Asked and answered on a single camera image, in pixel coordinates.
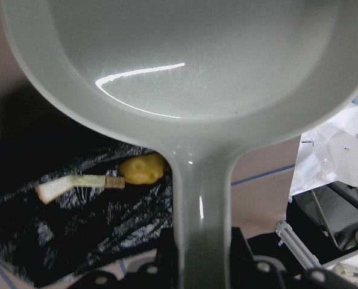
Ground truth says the white bread slice piece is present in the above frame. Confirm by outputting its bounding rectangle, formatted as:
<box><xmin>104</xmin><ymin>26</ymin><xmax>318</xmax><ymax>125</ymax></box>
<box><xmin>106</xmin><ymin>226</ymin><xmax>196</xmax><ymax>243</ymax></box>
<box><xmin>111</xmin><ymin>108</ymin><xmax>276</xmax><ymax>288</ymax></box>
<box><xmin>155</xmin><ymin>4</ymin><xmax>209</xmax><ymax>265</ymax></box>
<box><xmin>35</xmin><ymin>175</ymin><xmax>84</xmax><ymax>205</ymax></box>

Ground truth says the yellow potato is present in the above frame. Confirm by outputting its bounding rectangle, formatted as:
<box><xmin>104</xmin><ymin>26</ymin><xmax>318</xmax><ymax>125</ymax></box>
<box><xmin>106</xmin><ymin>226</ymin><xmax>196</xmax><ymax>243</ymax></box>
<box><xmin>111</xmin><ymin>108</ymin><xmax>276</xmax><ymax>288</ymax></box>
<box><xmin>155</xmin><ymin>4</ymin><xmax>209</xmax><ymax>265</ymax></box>
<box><xmin>119</xmin><ymin>153</ymin><xmax>166</xmax><ymax>185</ymax></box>

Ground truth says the black bag lined bin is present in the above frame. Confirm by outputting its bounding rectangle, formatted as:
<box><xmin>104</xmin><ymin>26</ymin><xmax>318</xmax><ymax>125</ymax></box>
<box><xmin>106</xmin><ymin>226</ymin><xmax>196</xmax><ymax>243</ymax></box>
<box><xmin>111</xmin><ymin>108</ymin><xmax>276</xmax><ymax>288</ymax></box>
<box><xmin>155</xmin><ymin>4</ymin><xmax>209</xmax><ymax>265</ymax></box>
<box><xmin>0</xmin><ymin>144</ymin><xmax>172</xmax><ymax>287</ymax></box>

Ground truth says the tan bread slice piece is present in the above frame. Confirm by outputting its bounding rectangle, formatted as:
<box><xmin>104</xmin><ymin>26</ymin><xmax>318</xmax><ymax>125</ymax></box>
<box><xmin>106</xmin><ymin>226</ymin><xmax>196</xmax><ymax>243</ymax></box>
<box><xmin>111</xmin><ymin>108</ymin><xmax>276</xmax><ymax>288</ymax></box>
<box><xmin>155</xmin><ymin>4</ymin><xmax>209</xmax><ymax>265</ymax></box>
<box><xmin>72</xmin><ymin>175</ymin><xmax>125</xmax><ymax>189</ymax></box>

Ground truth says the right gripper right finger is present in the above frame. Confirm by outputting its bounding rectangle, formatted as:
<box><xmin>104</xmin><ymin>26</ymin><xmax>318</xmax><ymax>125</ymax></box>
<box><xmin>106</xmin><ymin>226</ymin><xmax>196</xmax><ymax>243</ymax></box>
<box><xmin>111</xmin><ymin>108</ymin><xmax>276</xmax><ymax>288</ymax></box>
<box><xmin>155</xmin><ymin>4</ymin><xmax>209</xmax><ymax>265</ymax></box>
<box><xmin>230</xmin><ymin>227</ymin><xmax>357</xmax><ymax>288</ymax></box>

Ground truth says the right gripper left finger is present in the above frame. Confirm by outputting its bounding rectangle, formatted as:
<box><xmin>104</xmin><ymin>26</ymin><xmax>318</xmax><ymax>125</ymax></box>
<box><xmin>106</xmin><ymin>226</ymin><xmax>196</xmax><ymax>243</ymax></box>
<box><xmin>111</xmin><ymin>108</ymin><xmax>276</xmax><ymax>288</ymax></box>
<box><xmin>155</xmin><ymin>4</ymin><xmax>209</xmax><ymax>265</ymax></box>
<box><xmin>69</xmin><ymin>228</ymin><xmax>179</xmax><ymax>289</ymax></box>

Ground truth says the pale green dustpan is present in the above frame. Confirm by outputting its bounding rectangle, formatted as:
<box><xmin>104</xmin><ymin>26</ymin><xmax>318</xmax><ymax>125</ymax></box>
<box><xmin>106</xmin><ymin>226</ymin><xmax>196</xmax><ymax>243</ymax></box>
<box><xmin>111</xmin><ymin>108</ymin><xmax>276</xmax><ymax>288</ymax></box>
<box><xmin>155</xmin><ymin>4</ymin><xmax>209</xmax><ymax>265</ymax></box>
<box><xmin>0</xmin><ymin>1</ymin><xmax>358</xmax><ymax>288</ymax></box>

